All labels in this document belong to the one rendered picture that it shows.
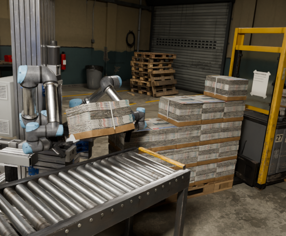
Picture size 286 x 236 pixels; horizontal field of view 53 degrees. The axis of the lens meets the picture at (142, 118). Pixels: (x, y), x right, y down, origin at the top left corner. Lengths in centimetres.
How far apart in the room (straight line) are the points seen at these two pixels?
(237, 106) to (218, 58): 681
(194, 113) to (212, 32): 742
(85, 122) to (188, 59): 893
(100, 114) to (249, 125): 236
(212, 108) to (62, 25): 727
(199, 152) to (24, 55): 191
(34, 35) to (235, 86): 200
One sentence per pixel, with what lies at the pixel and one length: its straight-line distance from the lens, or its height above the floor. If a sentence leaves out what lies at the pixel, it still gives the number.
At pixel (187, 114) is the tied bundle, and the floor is 95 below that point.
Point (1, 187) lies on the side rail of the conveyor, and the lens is 177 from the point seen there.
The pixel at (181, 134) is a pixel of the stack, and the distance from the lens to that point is 287.
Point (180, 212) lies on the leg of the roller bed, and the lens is 208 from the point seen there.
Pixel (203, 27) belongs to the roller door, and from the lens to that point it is 1041.
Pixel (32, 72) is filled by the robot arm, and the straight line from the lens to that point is 199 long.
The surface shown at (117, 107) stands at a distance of 204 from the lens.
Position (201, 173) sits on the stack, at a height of 28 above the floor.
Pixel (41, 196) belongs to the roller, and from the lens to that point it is 165.
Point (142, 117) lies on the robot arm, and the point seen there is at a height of 100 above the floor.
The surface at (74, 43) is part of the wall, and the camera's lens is 986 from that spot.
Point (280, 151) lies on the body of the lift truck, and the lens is 385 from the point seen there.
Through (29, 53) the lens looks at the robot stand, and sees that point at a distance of 247.
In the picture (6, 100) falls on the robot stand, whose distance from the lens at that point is 258.
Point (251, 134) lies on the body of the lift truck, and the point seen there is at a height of 57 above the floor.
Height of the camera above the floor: 160
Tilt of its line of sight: 15 degrees down
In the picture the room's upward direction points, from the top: 4 degrees clockwise
